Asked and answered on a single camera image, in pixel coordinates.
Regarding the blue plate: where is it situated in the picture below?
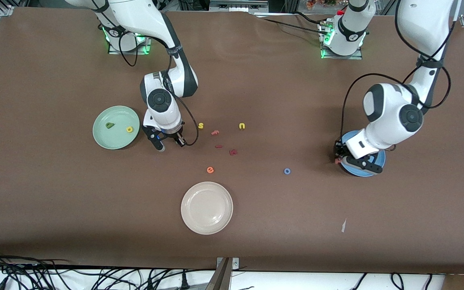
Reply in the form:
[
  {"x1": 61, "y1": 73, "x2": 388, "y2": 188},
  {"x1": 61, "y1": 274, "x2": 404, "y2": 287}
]
[{"x1": 339, "y1": 130, "x2": 386, "y2": 178}]

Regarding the green plate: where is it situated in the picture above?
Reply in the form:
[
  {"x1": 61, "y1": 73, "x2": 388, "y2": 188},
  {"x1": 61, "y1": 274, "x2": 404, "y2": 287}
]
[{"x1": 92, "y1": 106, "x2": 141, "y2": 150}]

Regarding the beige plate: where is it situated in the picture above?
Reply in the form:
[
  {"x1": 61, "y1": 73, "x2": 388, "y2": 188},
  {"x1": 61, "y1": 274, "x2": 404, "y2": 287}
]
[{"x1": 180, "y1": 182, "x2": 234, "y2": 235}]

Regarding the brown table cover mat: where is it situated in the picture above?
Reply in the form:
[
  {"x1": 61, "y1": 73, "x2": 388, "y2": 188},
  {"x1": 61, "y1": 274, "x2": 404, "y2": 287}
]
[{"x1": 0, "y1": 6, "x2": 464, "y2": 276}]

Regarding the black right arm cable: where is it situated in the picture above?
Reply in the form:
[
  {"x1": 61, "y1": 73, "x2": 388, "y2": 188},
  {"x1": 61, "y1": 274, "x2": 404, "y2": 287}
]
[{"x1": 95, "y1": 0, "x2": 199, "y2": 146}]

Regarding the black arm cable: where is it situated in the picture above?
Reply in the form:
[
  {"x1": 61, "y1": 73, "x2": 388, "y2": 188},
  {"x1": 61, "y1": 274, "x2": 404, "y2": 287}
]
[
  {"x1": 95, "y1": 0, "x2": 199, "y2": 146},
  {"x1": 340, "y1": 0, "x2": 452, "y2": 141}
]

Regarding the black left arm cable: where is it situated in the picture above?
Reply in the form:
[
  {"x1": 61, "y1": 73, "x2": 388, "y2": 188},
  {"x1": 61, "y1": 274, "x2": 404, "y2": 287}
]
[{"x1": 340, "y1": 0, "x2": 452, "y2": 141}]

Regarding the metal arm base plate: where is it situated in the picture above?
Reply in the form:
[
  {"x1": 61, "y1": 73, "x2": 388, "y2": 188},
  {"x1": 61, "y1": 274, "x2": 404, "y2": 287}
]
[
  {"x1": 320, "y1": 20, "x2": 364, "y2": 60},
  {"x1": 108, "y1": 28, "x2": 152, "y2": 55}
]

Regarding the black floor cable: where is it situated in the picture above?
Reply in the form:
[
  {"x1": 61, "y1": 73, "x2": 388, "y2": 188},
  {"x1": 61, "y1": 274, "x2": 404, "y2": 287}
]
[
  {"x1": 390, "y1": 272, "x2": 405, "y2": 290},
  {"x1": 353, "y1": 273, "x2": 369, "y2": 290},
  {"x1": 75, "y1": 268, "x2": 216, "y2": 290},
  {"x1": 0, "y1": 248, "x2": 75, "y2": 290}
]

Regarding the black cable on mat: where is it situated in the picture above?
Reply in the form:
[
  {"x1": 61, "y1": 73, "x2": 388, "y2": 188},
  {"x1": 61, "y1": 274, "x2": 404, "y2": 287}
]
[{"x1": 256, "y1": 11, "x2": 326, "y2": 37}]

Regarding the silver metal bracket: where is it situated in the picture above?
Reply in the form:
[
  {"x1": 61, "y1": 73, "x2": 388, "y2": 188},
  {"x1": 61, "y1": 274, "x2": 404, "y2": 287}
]
[{"x1": 216, "y1": 257, "x2": 240, "y2": 269}]

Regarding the metal background rail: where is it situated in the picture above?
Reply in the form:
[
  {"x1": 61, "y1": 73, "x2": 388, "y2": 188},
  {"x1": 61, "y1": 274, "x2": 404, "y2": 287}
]
[{"x1": 209, "y1": 0, "x2": 269, "y2": 12}]

